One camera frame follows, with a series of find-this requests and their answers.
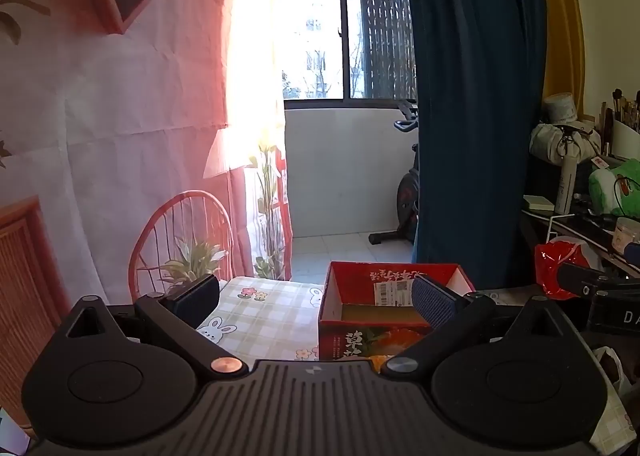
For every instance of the dark framed window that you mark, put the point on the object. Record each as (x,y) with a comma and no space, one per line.
(312,36)

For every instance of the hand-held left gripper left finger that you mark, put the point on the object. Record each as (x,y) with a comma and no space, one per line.
(195,296)

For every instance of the bunch of brushes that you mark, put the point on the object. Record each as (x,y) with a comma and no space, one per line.
(625,108)

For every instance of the white spray bottle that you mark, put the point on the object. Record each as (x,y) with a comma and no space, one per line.
(565,186)

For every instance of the yellow curtain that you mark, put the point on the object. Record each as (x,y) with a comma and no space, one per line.
(565,36)

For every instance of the clear lidded jar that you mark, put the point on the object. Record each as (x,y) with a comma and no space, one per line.
(625,236)

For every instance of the black exercise bike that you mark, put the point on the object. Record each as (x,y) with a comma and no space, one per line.
(406,196)

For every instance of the pale flat box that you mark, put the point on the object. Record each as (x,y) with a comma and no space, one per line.
(537,203)

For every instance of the beige cloth bag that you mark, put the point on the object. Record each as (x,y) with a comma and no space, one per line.
(560,143)

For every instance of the dark side shelf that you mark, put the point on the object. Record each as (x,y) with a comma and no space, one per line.
(590,231)

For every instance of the white brush holder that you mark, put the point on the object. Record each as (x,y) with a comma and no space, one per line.
(627,141)

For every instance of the blue curtain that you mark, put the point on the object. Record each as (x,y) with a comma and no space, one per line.
(475,111)

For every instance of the red plastic bag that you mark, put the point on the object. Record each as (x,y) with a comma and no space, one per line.
(552,251)

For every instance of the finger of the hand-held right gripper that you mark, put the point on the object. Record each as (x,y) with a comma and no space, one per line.
(575,278)

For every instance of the red strawberry cardboard box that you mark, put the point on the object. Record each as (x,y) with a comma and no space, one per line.
(350,281)

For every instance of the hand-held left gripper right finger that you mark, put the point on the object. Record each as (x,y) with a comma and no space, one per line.
(432,303)

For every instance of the green plush toy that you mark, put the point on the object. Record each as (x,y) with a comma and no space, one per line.
(607,188)

